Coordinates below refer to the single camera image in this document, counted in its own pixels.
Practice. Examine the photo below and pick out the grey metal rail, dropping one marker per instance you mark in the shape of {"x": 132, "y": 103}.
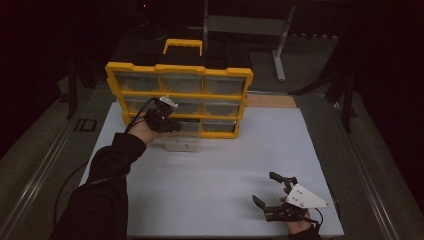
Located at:
{"x": 33, "y": 180}
{"x": 370, "y": 180}

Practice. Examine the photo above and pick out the grey metal table frame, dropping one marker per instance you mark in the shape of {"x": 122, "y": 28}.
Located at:
{"x": 246, "y": 25}

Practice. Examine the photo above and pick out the person's right hand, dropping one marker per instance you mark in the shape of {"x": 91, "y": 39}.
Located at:
{"x": 298, "y": 226}

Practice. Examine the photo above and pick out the grid of clear organizer drawers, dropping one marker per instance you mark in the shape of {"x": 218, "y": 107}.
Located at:
{"x": 221, "y": 86}

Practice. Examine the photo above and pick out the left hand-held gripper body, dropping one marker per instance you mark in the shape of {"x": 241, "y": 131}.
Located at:
{"x": 158, "y": 115}

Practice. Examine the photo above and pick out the person's left hand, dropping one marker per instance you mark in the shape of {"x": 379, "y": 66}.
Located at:
{"x": 143, "y": 133}

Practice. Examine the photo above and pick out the clear plastic drawer box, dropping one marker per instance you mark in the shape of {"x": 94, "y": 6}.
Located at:
{"x": 181, "y": 144}

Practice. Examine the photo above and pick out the yellow black drawer organizer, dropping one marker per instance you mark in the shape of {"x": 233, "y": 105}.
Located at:
{"x": 213, "y": 96}

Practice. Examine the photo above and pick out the black stand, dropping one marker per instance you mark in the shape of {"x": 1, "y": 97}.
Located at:
{"x": 346, "y": 100}
{"x": 72, "y": 90}

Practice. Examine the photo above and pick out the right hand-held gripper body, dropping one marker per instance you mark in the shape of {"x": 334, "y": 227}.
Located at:
{"x": 303, "y": 199}

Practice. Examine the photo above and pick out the white table cover sheet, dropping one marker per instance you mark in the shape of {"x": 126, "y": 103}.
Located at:
{"x": 216, "y": 186}

